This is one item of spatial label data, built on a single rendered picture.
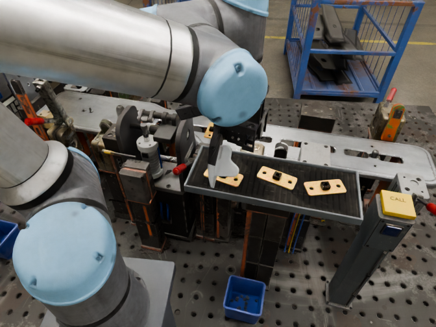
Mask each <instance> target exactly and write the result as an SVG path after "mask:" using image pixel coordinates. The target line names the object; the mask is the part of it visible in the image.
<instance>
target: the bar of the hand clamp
mask: <svg viewBox="0 0 436 327"><path fill-rule="evenodd" d="M52 82H53V81H49V80H42V81H40V80H39V79H36V80H35V81H34V82H33V85H34V87H35V88H36V89H35V92H37V93H39V94H40V96H41V98H42V99H43V101H44V103H45V104H46V105H47V107H48V109H49V110H50V112H51V113H52V115H53V117H54V118H59V117H61V118H62V120H63V122H64V123H65V125H66V122H65V120H66V117H68V115H67V114H66V111H65V110H64V108H63V106H62V105H61V103H60V101H59V100H58V98H57V96H56V94H55V93H54V91H53V89H52V87H51V86H50V84H49V83H52ZM66 126H67V125H66Z"/></svg>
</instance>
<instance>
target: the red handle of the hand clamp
mask: <svg viewBox="0 0 436 327"><path fill-rule="evenodd" d="M24 122H25V124H26V125H27V126H32V125H43V124H45V123H64V122H63V120H62V118H61V117H59V118H42V117H32V118H26V119H25V120H24Z"/></svg>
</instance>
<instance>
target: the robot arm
mask: <svg viewBox="0 0 436 327"><path fill-rule="evenodd" d="M268 7H269V0H192V1H183V2H178V3H169V4H164V5H158V4H155V5H154V6H150V7H147V8H141V9H138V8H134V7H132V6H128V5H125V4H123V3H120V2H117V1H114V0H0V73H8V74H11V75H19V76H23V77H30V78H34V79H42V80H49V81H53V82H60V83H64V84H72V85H76V86H83V87H87V88H95V89H99V90H106V91H113V92H118V93H125V94H129V95H136V96H140V97H148V98H152V99H159V100H163V101H169V102H174V103H179V106H178V107H177V108H176V109H175V111H176V113H177V114H178V116H179V118H180V120H185V119H191V118H193V117H198V116H201V115H203V116H205V117H207V118H208V119H209V120H210V121H211V122H212V123H214V125H213V134H212V138H211V141H210V146H209V152H208V178H209V181H210V186H211V187H212V188H214V187H215V182H216V179H217V176H229V177H235V176H237V175H238V173H239V168H238V166H237V165H236V164H235V163H234V162H233V161H232V160H231V155H232V148H231V146H229V145H227V144H224V145H223V140H227V142H230V143H234V144H236V145H237V146H240V147H242V150H244V151H248V152H252V153H254V146H255V141H256V140H257V139H261V137H262V135H263V132H266V126H267V118H268V112H269V109H266V108H264V106H265V97H266V95H267V94H268V92H269V85H268V81H267V76H266V73H265V71H264V69H263V68H262V61H263V48H264V41H265V30H266V23H267V17H268V16H269V13H268ZM264 122H265V125H264ZM250 144H251V145H252V147H251V146H249V145H250ZM0 201H1V202H2V203H3V204H6V205H7V206H9V207H10V208H12V209H13V210H16V211H17V212H18V213H20V214H22V216H24V218H25V222H26V229H24V230H21V231H20V232H19V234H18V236H17V238H16V241H15V243H14V248H13V253H12V259H13V264H14V269H15V271H16V274H17V275H18V277H19V279H20V282H21V283H22V285H23V287H24V288H25V289H26V290H27V292H28V293H29V294H30V295H32V296H33V297H34V298H35V299H37V300H39V301H40V302H41V303H42V304H43V305H44V306H45V307H46V308H47V309H48V310H49V311H50V312H51V313H52V314H53V315H54V316H55V317H56V327H144V325H145V323H146V321H147V317H148V315H149V308H150V299H149V293H148V291H147V287H146V285H145V282H144V281H143V279H142V278H141V276H140V275H139V274H138V273H137V272H136V271H134V270H133V269H131V268H129V267H127V266H126V265H125V262H124V260H123V257H122V255H121V253H120V250H119V247H118V245H117V241H116V238H115V234H114V230H113V227H112V223H111V220H110V216H109V213H108V209H107V206H106V202H105V199H104V195H103V191H102V188H101V181H100V177H99V173H98V171H97V169H96V167H95V166H94V164H93V162H92V161H91V159H90V158H89V157H88V156H87V155H86V154H84V153H83V152H82V151H80V150H78V149H76V148H73V147H68V148H67V147H66V146H65V145H63V144H62V143H60V142H58V141H52V140H51V141H44V140H43V139H41V137H39V136H38V135H37V134H36V133H35V132H34V131H32V130H31V129H30V128H29V127H28V126H27V125H26V124H25V123H24V122H23V121H22V120H20V119H19V118H18V117H17V116H16V115H15V114H13V113H12V112H11V111H10V110H9V109H8V108H7V107H6V106H5V105H4V104H3V103H2V102H0Z"/></svg>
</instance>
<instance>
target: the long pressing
mask: <svg viewBox="0 0 436 327"><path fill-rule="evenodd" d="M56 96H57V98H58V100H59V101H60V103H61V105H62V106H63V108H64V110H65V111H66V114H67V115H68V116H70V117H72V118H73V120H74V122H73V126H74V128H75V131H77V132H83V133H88V134H95V135H98V133H99V132H100V131H101V129H100V127H99V123H100V122H101V120H102V119H109V120H110V121H111V122H112V123H116V122H117V113H116V107H117V105H122V106H123V107H124V108H126V106H128V105H133V106H135V107H136V108H137V110H138V114H139V111H140V109H145V110H146V111H151V110H155V111H156V112H160V113H163V112H168V113H169V114H173V113H175V114H176V111H175V110H169V109H166V108H164V107H162V106H160V105H158V104H155V103H148V102H143V101H134V100H129V99H120V98H116V97H107V96H102V95H94V94H89V93H80V92H75V91H63V92H61V93H59V94H58V95H56ZM89 108H91V110H92V113H90V110H89ZM83 109H85V112H83ZM209 123H212V122H211V121H210V120H209V119H208V118H207V117H205V116H203V115H201V116H198V117H193V126H195V127H203V128H208V125H209ZM194 133H195V141H196V145H198V144H199V143H200V142H201V143H209V144H210V141H211V138H205V137H204V134H205V132H196V131H194ZM262 137H266V138H271V139H272V141H271V143H266V142H262V141H255V143H261V144H262V145H264V146H265V152H264V156H271V157H273V156H274V148H275V145H276V144H277V143H280V142H281V141H282V140H287V141H295V142H300V143H302V142H303V141H307V142H312V143H319V144H325V145H329V146H330V147H333V148H334V149H335V152H334V153H332V152H331V153H330V167H338V168H342V169H349V170H354V171H358V173H359V177H363V178H370V179H375V180H382V181H386V182H392V181H393V179H394V177H395V175H396V174H397V172H403V173H411V174H416V175H421V176H423V177H424V181H425V183H426V187H427V188H429V189H433V188H436V168H435V166H434V163H433V160H432V158H431V155H430V153H429V152H428V151H427V150H426V149H423V148H422V147H419V146H415V145H406V144H402V143H393V142H388V141H380V140H375V139H367V138H359V137H353V136H345V135H340V134H332V133H327V132H319V131H314V130H305V129H300V128H292V127H283V126H278V125H270V124H267V126H266V132H263V135H262ZM224 144H227V145H229V146H231V148H232V150H233V151H239V152H240V149H241V147H240V146H237V145H236V144H234V143H230V142H227V140H223V145H224ZM371 146H373V147H371ZM374 149H376V150H378V151H379V155H384V156H392V157H396V158H401V159H402V162H403V163H394V162H386V161H381V160H379V159H378V158H379V157H377V158H371V157H370V156H369V154H371V153H372V151H373V150H374ZM345 150H350V151H358V152H365V153H367V154H368V158H361V157H357V156H349V155H346V154H345ZM299 152H300V148H299V147H291V146H288V151H287V157H286V159H287V160H294V161H297V160H298V155H299ZM375 166H376V167H375Z"/></svg>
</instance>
